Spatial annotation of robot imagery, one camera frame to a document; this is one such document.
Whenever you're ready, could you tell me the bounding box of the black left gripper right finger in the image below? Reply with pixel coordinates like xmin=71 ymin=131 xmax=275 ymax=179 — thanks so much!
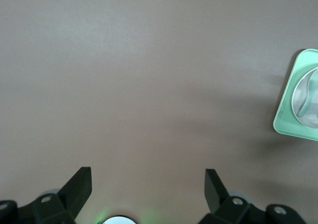
xmin=198 ymin=168 xmax=306 ymax=224

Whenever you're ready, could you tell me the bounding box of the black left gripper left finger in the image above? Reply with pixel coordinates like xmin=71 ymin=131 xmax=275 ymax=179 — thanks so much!
xmin=0 ymin=166 xmax=93 ymax=224

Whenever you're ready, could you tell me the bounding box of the beige round plate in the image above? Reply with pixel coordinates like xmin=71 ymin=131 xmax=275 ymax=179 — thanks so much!
xmin=292 ymin=66 xmax=318 ymax=130

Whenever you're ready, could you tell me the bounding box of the grey-green plastic spoon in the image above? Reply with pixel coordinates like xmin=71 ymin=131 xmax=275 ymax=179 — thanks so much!
xmin=298 ymin=70 xmax=318 ymax=118

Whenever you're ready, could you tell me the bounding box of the light green rectangular tray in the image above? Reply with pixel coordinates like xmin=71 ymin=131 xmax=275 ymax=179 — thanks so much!
xmin=272 ymin=48 xmax=318 ymax=142

